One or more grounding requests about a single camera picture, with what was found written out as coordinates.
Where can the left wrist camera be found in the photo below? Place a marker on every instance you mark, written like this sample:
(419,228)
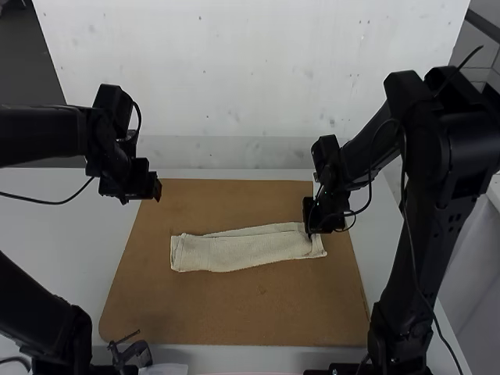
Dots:
(113,105)

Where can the cork mat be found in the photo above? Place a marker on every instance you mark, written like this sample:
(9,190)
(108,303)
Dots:
(234,304)

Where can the black clamp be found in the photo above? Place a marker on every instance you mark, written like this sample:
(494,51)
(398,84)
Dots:
(134,349)

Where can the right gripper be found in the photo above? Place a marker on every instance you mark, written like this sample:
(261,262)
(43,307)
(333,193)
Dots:
(326,215)

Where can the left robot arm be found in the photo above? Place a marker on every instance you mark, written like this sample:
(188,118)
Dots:
(39,133)

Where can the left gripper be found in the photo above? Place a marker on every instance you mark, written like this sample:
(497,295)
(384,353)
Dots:
(129,179)

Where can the pale towel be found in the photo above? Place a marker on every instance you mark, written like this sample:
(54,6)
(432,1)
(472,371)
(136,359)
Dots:
(242,250)

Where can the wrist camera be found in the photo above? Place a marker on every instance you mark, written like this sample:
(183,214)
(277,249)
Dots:
(326,154)
(113,105)

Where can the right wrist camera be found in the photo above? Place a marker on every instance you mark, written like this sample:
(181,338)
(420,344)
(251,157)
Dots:
(326,154)

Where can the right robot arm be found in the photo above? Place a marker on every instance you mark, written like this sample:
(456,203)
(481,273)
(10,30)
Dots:
(422,242)

